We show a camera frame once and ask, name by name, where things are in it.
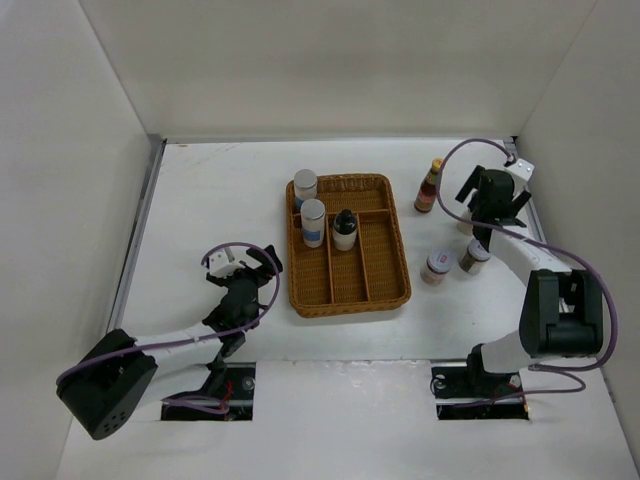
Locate red sauce bottle yellow cap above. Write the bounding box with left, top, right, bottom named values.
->
left=414, top=158, right=443, bottom=214

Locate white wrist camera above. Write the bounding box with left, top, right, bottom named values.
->
left=503, top=156, right=535, bottom=194
left=201, top=244, right=241, bottom=278

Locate white jar silver lid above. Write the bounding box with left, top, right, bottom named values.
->
left=300, top=198, right=326, bottom=248
left=293, top=169, right=317, bottom=210

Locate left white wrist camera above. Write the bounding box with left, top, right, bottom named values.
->
left=201, top=244, right=241, bottom=278

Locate white grinder grey top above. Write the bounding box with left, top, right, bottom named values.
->
left=457, top=209, right=473, bottom=236

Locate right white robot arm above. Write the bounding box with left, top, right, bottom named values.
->
left=456, top=166, right=604, bottom=396

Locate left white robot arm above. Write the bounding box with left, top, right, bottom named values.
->
left=56, top=242, right=283, bottom=440

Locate white bottle black cap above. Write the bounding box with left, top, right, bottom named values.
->
left=332, top=209, right=358, bottom=252

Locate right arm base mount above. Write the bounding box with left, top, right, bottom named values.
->
left=430, top=345, right=529, bottom=421

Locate brown wicker divided tray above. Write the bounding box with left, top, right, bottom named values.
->
left=285, top=173, right=411, bottom=318

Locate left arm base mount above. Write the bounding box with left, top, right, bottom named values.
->
left=160, top=361, right=257, bottom=422

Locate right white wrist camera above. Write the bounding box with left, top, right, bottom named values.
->
left=503, top=156, right=535, bottom=194

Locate dark spice jar red label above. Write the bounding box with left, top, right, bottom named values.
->
left=459, top=239, right=491, bottom=275

